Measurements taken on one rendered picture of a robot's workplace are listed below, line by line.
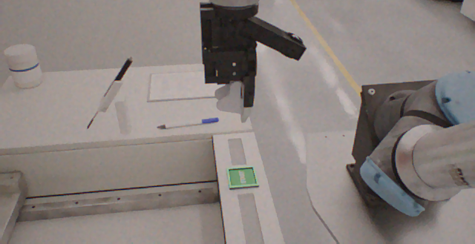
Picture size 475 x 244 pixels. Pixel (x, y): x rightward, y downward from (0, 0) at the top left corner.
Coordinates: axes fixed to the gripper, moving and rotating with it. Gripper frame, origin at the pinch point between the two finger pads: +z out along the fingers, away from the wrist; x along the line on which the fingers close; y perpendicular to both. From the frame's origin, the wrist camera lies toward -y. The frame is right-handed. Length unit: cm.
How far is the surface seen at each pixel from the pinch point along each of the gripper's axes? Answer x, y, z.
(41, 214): -8, 43, 27
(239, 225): 11.5, 2.8, 14.7
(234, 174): -0.9, 2.2, 14.2
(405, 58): -231, -166, 111
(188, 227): -1.8, 12.0, 28.7
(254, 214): 9.0, -0.2, 15.1
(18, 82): -41, 53, 12
